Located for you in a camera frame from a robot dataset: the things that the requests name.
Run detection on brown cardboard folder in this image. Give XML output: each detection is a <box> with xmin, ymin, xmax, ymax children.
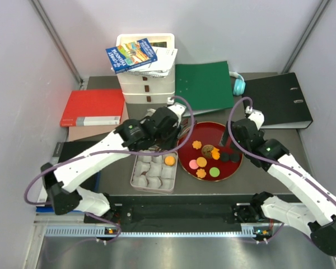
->
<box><xmin>67</xmin><ymin>104</ymin><xmax>128</xmax><ymax>142</ymax></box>

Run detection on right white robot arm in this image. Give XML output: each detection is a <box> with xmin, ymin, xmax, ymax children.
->
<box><xmin>221</xmin><ymin>110</ymin><xmax>336</xmax><ymax>256</ymax></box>

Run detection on metal tongs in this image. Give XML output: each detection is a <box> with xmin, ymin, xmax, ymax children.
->
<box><xmin>153</xmin><ymin>119</ymin><xmax>192</xmax><ymax>152</ymax></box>

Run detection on cookie tin with paper cups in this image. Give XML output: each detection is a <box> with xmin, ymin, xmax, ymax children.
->
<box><xmin>130</xmin><ymin>151</ymin><xmax>179</xmax><ymax>194</ymax></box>

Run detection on silver tin lid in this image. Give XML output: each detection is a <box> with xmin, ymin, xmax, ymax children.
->
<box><xmin>143</xmin><ymin>109</ymin><xmax>156</xmax><ymax>120</ymax></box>

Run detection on teal headphones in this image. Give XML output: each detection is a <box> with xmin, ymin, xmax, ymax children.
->
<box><xmin>229</xmin><ymin>71</ymin><xmax>246</xmax><ymax>96</ymax></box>

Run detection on black round cookie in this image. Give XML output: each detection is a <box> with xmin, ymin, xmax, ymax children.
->
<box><xmin>230</xmin><ymin>153</ymin><xmax>240</xmax><ymax>163</ymax></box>
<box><xmin>220</xmin><ymin>152</ymin><xmax>230</xmax><ymax>163</ymax></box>

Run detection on black lever arch binder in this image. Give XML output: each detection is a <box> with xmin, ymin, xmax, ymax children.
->
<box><xmin>243</xmin><ymin>73</ymin><xmax>313</xmax><ymax>129</ymax></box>

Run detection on orange fish cookie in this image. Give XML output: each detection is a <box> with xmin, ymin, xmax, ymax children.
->
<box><xmin>211</xmin><ymin>148</ymin><xmax>220</xmax><ymax>160</ymax></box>

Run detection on green round cookie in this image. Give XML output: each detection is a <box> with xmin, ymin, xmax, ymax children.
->
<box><xmin>209</xmin><ymin>167</ymin><xmax>220</xmax><ymax>178</ymax></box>

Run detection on red binder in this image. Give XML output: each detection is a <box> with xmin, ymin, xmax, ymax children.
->
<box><xmin>60</xmin><ymin>89</ymin><xmax>125</xmax><ymax>127</ymax></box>

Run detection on white slotted cable duct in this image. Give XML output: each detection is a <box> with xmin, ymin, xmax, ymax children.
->
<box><xmin>45</xmin><ymin>226</ymin><xmax>268</xmax><ymax>238</ymax></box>

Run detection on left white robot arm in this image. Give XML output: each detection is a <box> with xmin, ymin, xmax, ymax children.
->
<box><xmin>43</xmin><ymin>103</ymin><xmax>186</xmax><ymax>222</ymax></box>

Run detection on orange flower cookie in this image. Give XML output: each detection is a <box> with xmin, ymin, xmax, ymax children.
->
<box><xmin>192</xmin><ymin>141</ymin><xmax>202</xmax><ymax>150</ymax></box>
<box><xmin>196</xmin><ymin>168</ymin><xmax>207</xmax><ymax>179</ymax></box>

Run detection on orange round waffle cookie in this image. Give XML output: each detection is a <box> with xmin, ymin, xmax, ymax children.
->
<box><xmin>164</xmin><ymin>156</ymin><xmax>176</xmax><ymax>166</ymax></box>

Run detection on white spiral notebook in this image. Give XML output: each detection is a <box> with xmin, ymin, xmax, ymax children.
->
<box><xmin>127</xmin><ymin>47</ymin><xmax>178</xmax><ymax>78</ymax></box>

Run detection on white stacked drawer boxes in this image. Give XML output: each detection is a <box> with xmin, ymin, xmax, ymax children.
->
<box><xmin>116</xmin><ymin>33</ymin><xmax>175</xmax><ymax>104</ymax></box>

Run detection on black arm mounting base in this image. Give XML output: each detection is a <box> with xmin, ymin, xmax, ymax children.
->
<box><xmin>110</xmin><ymin>194</ymin><xmax>268</xmax><ymax>231</ymax></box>

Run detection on blue paperback book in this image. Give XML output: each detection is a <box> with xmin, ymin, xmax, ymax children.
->
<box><xmin>105</xmin><ymin>38</ymin><xmax>157</xmax><ymax>74</ymax></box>

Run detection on red round tray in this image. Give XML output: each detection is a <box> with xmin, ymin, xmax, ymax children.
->
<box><xmin>178</xmin><ymin>122</ymin><xmax>242</xmax><ymax>182</ymax></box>

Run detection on pink round cookie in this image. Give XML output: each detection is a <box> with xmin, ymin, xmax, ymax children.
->
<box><xmin>189</xmin><ymin>160</ymin><xmax>199</xmax><ymax>170</ymax></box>

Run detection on green binder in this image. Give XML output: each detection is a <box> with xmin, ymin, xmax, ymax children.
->
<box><xmin>175</xmin><ymin>61</ymin><xmax>235</xmax><ymax>115</ymax></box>

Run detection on black book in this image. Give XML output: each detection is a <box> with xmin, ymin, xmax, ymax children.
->
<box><xmin>39</xmin><ymin>141</ymin><xmax>100</xmax><ymax>202</ymax></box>

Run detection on brown cupcake liner cookie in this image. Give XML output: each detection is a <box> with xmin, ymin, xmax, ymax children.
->
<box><xmin>201</xmin><ymin>145</ymin><xmax>214</xmax><ymax>159</ymax></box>

